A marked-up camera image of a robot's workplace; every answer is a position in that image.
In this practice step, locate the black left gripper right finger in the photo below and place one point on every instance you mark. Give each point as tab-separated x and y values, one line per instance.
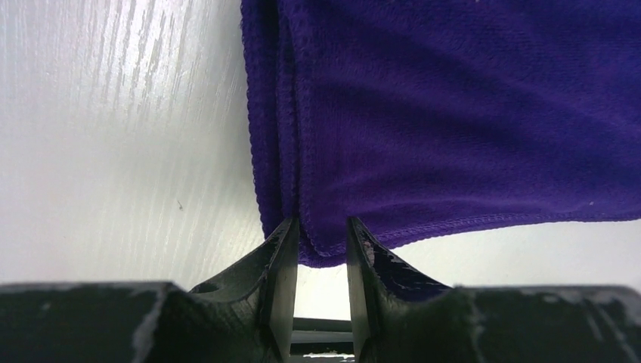
398	314

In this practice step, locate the purple cloth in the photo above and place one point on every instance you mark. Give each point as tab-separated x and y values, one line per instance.
430	118

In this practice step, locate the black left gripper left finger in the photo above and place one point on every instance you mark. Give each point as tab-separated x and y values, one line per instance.
242	314

